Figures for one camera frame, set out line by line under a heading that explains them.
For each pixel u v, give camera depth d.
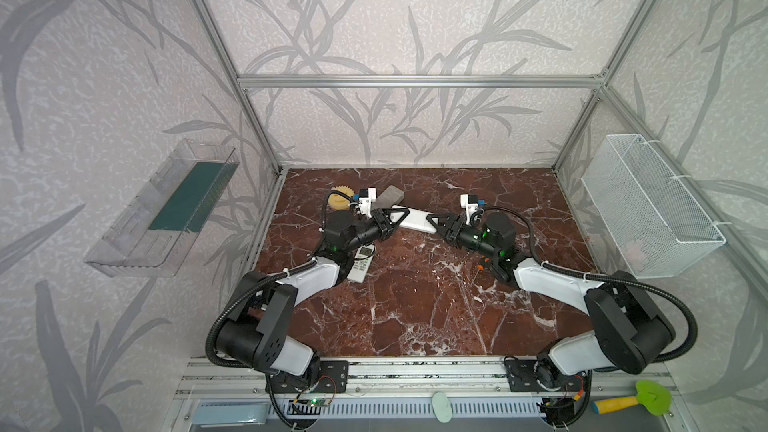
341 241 0.67
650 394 0.69
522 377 0.73
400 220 0.76
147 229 0.64
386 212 0.75
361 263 0.93
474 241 0.72
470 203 0.77
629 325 0.43
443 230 0.74
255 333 0.43
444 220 0.74
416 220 0.77
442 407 0.69
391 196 1.08
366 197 0.77
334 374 0.74
